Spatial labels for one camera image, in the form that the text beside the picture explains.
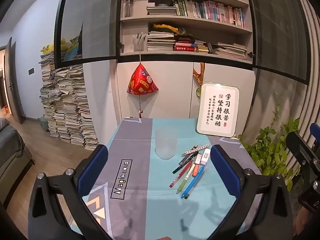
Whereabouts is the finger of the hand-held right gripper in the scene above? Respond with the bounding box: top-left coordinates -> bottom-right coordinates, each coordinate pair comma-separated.
286,131 -> 320,188
309,123 -> 320,143

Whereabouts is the tall stack of papers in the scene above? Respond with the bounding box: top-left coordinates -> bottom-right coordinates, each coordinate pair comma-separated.
39,51 -> 99,151

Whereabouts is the gold striped medal ribbon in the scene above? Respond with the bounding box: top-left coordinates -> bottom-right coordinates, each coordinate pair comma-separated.
192,62 -> 206,97

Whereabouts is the pink dotted pencil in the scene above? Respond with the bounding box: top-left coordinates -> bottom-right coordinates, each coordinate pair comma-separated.
182,144 -> 210,155

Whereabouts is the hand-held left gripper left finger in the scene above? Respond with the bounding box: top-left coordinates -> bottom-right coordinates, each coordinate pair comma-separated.
27,144 -> 113,240

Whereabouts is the blue pen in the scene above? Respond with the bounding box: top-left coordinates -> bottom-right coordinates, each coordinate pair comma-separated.
180,166 -> 205,199

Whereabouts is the red pen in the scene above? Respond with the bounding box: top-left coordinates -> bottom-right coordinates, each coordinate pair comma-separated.
169,161 -> 193,188

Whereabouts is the orange highlighter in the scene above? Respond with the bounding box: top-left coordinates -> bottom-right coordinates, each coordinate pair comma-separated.
192,163 -> 203,178

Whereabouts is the dark glass cabinet door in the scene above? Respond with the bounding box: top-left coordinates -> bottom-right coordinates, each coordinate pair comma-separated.
243,0 -> 311,86
54,0 -> 125,70

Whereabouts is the framed calligraphy sign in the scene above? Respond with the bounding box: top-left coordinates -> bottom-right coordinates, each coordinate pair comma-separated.
196,82 -> 240,138

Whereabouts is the translucent plastic cup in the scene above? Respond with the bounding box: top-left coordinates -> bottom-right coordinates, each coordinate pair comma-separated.
154,127 -> 178,160

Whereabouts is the glass jar with pens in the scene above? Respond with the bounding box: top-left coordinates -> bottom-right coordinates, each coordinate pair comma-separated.
132,32 -> 147,53

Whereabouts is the grey bookcase cabinet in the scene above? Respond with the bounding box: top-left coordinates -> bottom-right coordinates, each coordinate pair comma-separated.
115,0 -> 258,130

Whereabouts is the small stack of books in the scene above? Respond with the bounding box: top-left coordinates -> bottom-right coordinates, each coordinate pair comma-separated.
196,39 -> 213,54

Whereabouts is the teal and grey tablecloth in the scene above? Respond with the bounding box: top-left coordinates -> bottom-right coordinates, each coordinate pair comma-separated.
66,117 -> 266,240

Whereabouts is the green pen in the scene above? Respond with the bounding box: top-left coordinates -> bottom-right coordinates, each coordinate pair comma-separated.
176,164 -> 197,195

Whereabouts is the stack of magazines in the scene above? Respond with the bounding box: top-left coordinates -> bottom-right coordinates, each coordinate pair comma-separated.
147,31 -> 175,52
212,42 -> 248,61

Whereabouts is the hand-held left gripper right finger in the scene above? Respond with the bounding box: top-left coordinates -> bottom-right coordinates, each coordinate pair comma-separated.
211,144 -> 294,240

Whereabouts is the green leafy plant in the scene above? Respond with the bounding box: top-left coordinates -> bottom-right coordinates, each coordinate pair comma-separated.
236,92 -> 302,192

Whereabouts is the yellow flower garland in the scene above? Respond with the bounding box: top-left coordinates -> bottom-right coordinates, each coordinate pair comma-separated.
153,24 -> 188,36

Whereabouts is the grey room door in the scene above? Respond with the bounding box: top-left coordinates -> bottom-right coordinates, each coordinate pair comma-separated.
3,37 -> 24,125

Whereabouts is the row of books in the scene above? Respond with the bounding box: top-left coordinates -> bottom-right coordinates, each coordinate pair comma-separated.
174,0 -> 246,28

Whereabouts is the person's right hand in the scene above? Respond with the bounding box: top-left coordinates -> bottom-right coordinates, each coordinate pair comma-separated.
293,205 -> 320,240

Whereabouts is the red pyramid hanging ornament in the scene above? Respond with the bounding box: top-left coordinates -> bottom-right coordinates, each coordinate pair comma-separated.
127,52 -> 159,118

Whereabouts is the stack of grey books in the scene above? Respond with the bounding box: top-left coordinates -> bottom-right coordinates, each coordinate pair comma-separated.
146,2 -> 177,16

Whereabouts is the grey sofa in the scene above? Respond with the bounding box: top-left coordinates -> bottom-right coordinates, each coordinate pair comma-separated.
0,117 -> 36,188

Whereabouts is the yellow plush toy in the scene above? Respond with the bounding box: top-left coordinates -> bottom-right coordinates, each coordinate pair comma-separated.
41,38 -> 73,55

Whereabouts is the stack of red books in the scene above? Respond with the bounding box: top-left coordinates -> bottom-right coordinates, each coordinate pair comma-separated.
173,37 -> 198,52

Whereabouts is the clear glass bottle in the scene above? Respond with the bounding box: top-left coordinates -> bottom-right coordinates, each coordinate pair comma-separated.
124,0 -> 135,18

